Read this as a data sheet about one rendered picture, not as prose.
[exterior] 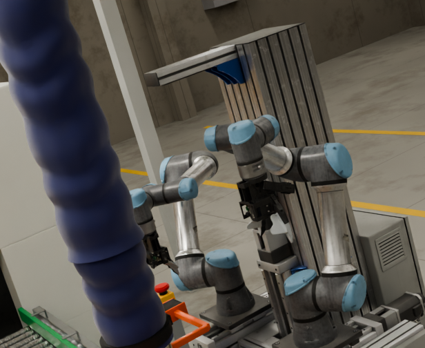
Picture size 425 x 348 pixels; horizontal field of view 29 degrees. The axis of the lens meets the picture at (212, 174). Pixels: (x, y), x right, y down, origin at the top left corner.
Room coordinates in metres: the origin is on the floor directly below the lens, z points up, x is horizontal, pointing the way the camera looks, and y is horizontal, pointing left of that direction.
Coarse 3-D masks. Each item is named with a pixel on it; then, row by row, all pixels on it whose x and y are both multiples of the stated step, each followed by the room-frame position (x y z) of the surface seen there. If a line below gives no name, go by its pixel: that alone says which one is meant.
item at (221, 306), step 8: (240, 288) 2.89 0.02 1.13; (224, 296) 2.89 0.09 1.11; (232, 296) 2.88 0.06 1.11; (240, 296) 2.88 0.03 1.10; (248, 296) 2.90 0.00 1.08; (224, 304) 2.88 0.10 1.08; (232, 304) 2.88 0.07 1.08; (240, 304) 2.87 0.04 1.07; (248, 304) 2.88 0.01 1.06; (224, 312) 2.88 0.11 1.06; (232, 312) 2.86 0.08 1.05; (240, 312) 2.86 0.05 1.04
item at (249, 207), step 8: (264, 176) 2.15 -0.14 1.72; (240, 184) 2.15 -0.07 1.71; (248, 184) 2.14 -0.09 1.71; (256, 184) 2.17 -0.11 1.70; (240, 192) 2.17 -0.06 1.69; (248, 192) 2.16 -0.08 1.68; (256, 192) 2.16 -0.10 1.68; (264, 192) 2.17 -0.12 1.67; (272, 192) 2.18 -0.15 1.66; (248, 200) 2.16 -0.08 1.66; (256, 200) 2.15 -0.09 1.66; (264, 200) 2.14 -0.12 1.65; (272, 200) 2.16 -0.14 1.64; (248, 208) 2.16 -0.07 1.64; (256, 208) 2.13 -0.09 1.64; (264, 208) 2.14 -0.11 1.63; (272, 208) 2.15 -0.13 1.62; (248, 216) 2.19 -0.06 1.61; (256, 216) 2.12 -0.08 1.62; (264, 216) 2.14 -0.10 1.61
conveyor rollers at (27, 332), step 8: (24, 328) 4.70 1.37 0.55; (8, 336) 4.65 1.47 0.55; (16, 336) 4.66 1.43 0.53; (24, 336) 4.60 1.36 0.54; (32, 336) 4.54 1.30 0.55; (40, 336) 4.54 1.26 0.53; (0, 344) 4.61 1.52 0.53; (8, 344) 4.55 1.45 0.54; (16, 344) 4.49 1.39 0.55; (24, 344) 4.50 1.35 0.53; (32, 344) 4.43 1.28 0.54; (40, 344) 4.38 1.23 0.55; (48, 344) 4.38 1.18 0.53
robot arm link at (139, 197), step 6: (132, 192) 2.70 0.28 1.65; (138, 192) 2.69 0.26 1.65; (144, 192) 2.70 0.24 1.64; (132, 198) 2.67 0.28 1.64; (138, 198) 2.67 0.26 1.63; (144, 198) 2.69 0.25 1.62; (150, 198) 2.73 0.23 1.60; (132, 204) 2.67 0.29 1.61; (138, 204) 2.67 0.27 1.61; (144, 204) 2.68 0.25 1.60; (150, 204) 2.72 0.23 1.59; (138, 210) 2.67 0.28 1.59; (144, 210) 2.68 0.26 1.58; (150, 210) 2.71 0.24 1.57; (138, 216) 2.67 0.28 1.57; (144, 216) 2.67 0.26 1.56; (150, 216) 2.69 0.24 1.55; (138, 222) 2.67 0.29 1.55; (144, 222) 2.67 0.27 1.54
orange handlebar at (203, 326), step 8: (176, 312) 2.68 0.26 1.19; (184, 320) 2.62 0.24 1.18; (192, 320) 2.57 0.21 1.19; (200, 320) 2.55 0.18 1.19; (200, 328) 2.49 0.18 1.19; (208, 328) 2.49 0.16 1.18; (184, 336) 2.46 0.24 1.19; (192, 336) 2.46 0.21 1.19; (176, 344) 2.43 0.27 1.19; (184, 344) 2.44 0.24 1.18
